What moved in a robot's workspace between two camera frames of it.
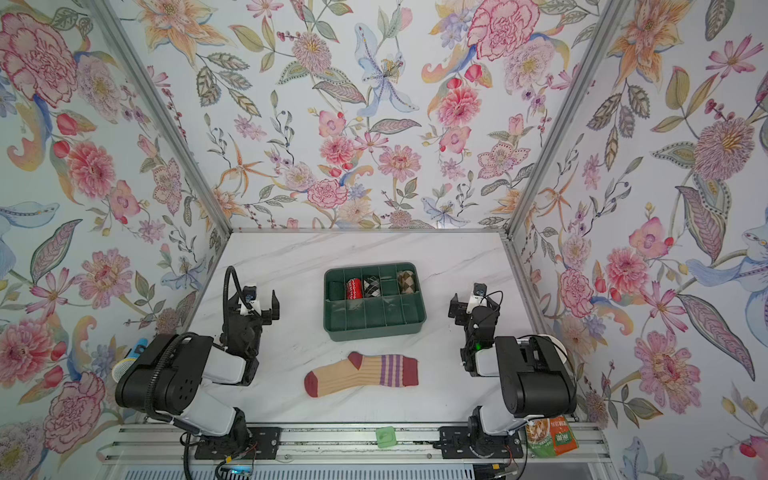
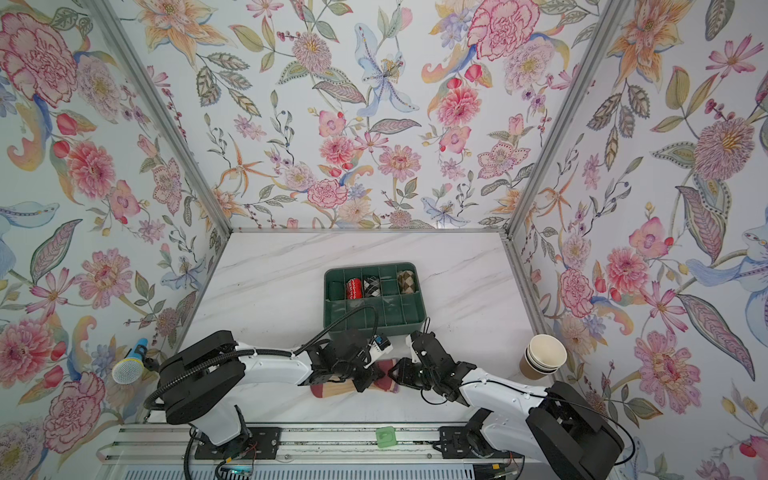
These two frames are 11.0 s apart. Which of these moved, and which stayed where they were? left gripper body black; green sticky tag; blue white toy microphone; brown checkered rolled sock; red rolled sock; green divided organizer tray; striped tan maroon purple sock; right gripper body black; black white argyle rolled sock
Moved: left gripper body black; striped tan maroon purple sock; right gripper body black
Stayed: green divided organizer tray; green sticky tag; black white argyle rolled sock; red rolled sock; brown checkered rolled sock; blue white toy microphone
